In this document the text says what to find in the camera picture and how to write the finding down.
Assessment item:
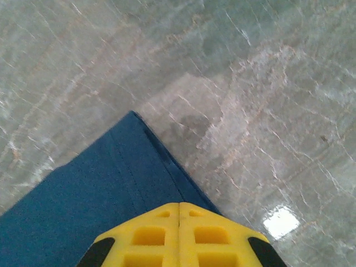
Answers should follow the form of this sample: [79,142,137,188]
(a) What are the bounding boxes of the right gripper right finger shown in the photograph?
[179,202,287,267]

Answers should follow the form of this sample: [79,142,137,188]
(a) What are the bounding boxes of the navy blue printed t-shirt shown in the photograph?
[0,110,223,267]

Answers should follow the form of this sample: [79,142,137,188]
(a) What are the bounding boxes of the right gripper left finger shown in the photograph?
[77,202,180,267]

